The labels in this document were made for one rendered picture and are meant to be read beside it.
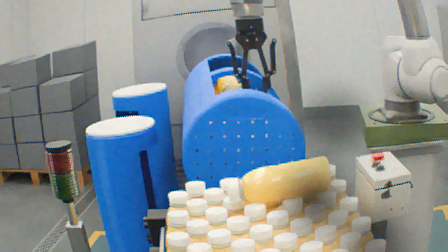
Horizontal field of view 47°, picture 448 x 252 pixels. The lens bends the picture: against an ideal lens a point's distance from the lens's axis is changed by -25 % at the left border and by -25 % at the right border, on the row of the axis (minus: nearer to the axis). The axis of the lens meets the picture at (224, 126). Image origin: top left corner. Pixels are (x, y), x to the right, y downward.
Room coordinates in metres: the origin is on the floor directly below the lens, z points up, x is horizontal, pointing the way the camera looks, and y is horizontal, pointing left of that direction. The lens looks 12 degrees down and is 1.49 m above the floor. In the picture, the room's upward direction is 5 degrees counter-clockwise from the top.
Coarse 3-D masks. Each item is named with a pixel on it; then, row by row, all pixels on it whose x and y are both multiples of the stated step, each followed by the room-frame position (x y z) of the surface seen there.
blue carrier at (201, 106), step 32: (224, 64) 2.34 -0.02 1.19; (192, 96) 1.80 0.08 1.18; (224, 96) 1.49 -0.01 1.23; (256, 96) 1.48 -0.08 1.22; (192, 128) 1.47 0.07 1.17; (224, 128) 1.48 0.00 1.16; (256, 128) 1.48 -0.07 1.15; (288, 128) 1.48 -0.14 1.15; (192, 160) 1.47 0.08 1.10; (224, 160) 1.48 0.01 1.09; (256, 160) 1.48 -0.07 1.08; (288, 160) 1.48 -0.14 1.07
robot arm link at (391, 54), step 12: (396, 36) 1.82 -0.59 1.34; (384, 48) 1.84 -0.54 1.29; (396, 48) 1.79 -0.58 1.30; (384, 60) 1.84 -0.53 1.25; (396, 60) 1.77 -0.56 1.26; (384, 72) 1.84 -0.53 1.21; (396, 72) 1.76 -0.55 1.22; (384, 84) 1.85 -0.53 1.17; (396, 84) 1.77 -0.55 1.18; (384, 96) 1.87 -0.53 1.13; (396, 96) 1.80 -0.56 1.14; (408, 96) 1.76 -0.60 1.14
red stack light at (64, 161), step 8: (64, 152) 1.01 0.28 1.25; (72, 152) 1.03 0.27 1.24; (48, 160) 1.01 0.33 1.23; (56, 160) 1.00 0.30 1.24; (64, 160) 1.01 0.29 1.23; (72, 160) 1.03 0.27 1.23; (48, 168) 1.02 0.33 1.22; (56, 168) 1.00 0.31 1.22; (64, 168) 1.01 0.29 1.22; (72, 168) 1.02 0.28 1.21
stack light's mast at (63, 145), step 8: (48, 144) 1.04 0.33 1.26; (56, 144) 1.03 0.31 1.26; (64, 144) 1.03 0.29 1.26; (48, 152) 1.01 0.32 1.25; (56, 152) 1.01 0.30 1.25; (64, 200) 1.02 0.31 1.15; (72, 200) 1.03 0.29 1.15; (72, 208) 1.03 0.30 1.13; (72, 216) 1.02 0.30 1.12; (72, 224) 1.02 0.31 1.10
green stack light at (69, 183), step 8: (56, 176) 1.00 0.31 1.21; (64, 176) 1.00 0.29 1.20; (72, 176) 1.02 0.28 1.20; (56, 184) 1.01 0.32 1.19; (64, 184) 1.00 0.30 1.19; (72, 184) 1.01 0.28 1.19; (56, 192) 1.01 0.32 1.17; (64, 192) 1.00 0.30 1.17; (72, 192) 1.01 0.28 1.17; (80, 192) 1.04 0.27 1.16
